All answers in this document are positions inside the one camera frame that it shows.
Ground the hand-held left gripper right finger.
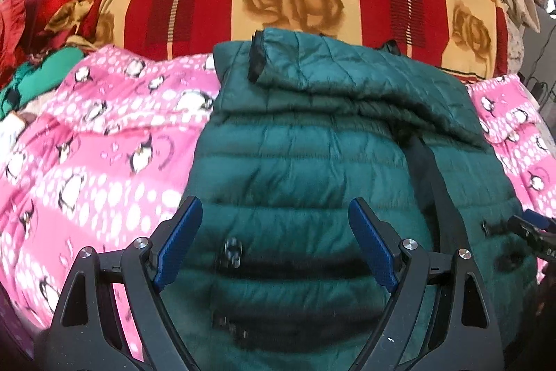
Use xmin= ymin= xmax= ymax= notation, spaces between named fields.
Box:
xmin=347 ymin=197 xmax=507 ymax=371

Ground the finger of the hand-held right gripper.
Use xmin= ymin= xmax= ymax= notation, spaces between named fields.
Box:
xmin=507 ymin=215 xmax=556 ymax=261
xmin=523 ymin=209 xmax=556 ymax=232

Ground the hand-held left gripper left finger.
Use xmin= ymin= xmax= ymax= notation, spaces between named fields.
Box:
xmin=49 ymin=195 xmax=205 ymax=371

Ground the dark green quilted jacket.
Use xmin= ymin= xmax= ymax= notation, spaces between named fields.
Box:
xmin=174 ymin=27 xmax=541 ymax=371

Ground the red clothes pile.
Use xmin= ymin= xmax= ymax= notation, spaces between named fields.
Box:
xmin=0 ymin=0 xmax=88 ymax=85

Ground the pink penguin print blanket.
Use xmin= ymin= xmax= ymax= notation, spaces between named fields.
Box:
xmin=0 ymin=45 xmax=556 ymax=363

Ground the white cloth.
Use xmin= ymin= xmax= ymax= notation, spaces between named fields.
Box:
xmin=0 ymin=110 xmax=42 ymax=163

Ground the bright green cloth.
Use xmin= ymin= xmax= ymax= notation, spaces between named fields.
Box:
xmin=0 ymin=47 xmax=85 ymax=120

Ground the black cable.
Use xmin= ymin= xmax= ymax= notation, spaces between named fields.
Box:
xmin=523 ymin=0 xmax=556 ymax=102

